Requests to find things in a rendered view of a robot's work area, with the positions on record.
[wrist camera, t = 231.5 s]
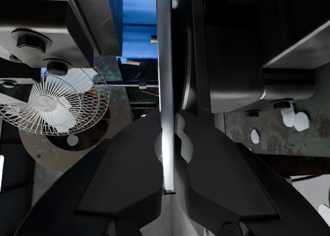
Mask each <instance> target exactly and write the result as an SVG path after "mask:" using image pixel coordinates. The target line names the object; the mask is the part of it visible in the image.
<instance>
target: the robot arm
mask: <svg viewBox="0 0 330 236"><path fill-rule="evenodd" d="M174 133H177V135H178V136H179V137H180V138H181V140H182V144H181V156H182V157H183V158H184V159H185V160H186V162H187V163H188V166H187V174H186V182H185V190H184V196H185V204H186V212H187V215H188V217H189V218H190V219H191V220H193V221H194V222H196V223H197V224H199V225H200V226H202V227H204V228H205V229H207V230H208V231H209V235H210V236H330V226H329V225H328V224H327V223H326V221H325V220H324V219H323V217H322V216H321V215H320V214H319V213H318V211H317V210H316V209H315V208H314V207H313V206H312V205H311V204H310V203H309V202H308V201H307V200H306V199H305V198H304V197H303V196H302V195H301V194H300V193H299V192H298V191H297V190H296V189H295V188H294V187H293V186H292V185H291V184H290V183H289V182H287V181H286V180H285V179H284V178H283V177H282V176H281V175H280V174H278V173H277V172H276V171H275V170H274V169H272V168H271V167H270V166H269V165H268V164H266V163H265V162H264V161H263V160H262V159H260V158H259V157H258V156H257V155H256V154H254V153H253V152H252V151H251V150H250V149H248V148H247V147H246V146H245V145H244V144H243V143H241V142H234V141H232V140H231V139H230V138H229V137H228V136H227V135H226V134H224V133H223V132H222V131H220V130H219V129H217V128H216V127H214V126H213V125H211V124H209V123H207V122H206V121H204V120H202V119H200V118H198V117H197V116H195V115H193V114H191V113H189V112H187V111H186V110H184V109H179V110H174ZM162 136H163V129H162V127H161V122H160V109H157V110H155V111H153V112H151V113H149V114H147V115H145V116H143V117H141V118H140V119H138V120H136V121H134V122H132V123H130V124H129V125H127V126H126V127H124V128H123V129H121V130H120V131H119V132H118V133H116V134H115V135H114V136H113V137H112V138H104V139H103V140H102V141H101V142H100V143H99V144H97V145H96V146H95V147H94V148H93V149H92V150H90V151H89V152H88V153H87V154H86V155H85V156H83V157H82V158H81V159H80V160H79V161H77V162H76V163H75V164H74V165H73V166H72V167H70V168H69V169H68V170H67V171H66V172H65V173H63V174H62V175H61V176H60V177H59V178H58V179H57V180H56V181H55V182H54V183H53V184H52V185H51V186H50V187H49V188H48V189H47V190H46V191H45V192H44V193H43V194H42V196H41V197H40V198H39V199H38V200H37V202H36V203H35V204H34V205H33V207H32V208H31V209H30V211H29V212H28V213H27V215H26V216H25V218H24V219H23V221H22V222H21V224H20V225H19V227H18V229H17V231H16V232H15V234H14V236H143V235H142V233H141V231H140V229H141V228H142V227H144V226H146V225H147V224H149V223H151V222H152V221H154V220H156V219H157V218H158V217H159V216H160V214H161V208H162V188H163V164H162V163H161V162H160V160H159V159H158V158H159V156H160V155H161V154H162Z"/></svg>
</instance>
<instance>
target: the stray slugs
mask: <svg viewBox="0 0 330 236"><path fill-rule="evenodd" d="M290 106H291V107H290V108H289V109H286V110H281V114H282V116H283V121H284V124H285V125H286V126H288V127H293V126H295V128H296V129H297V130H298V131H303V130H305V129H307V128H309V127H310V118H309V116H308V115H307V114H306V113H305V112H299V113H297V114H296V112H295V107H294V105H293V104H290ZM251 138H252V141H253V143H255V144H256V143H258V142H259V140H260V135H259V133H258V132H257V130H253V131H252V133H251ZM318 213H319V214H320V215H321V216H322V217H323V219H324V220H325V221H326V223H327V224H328V225H329V226H330V207H328V206H326V205H325V204H321V205H320V206H319V210H318Z"/></svg>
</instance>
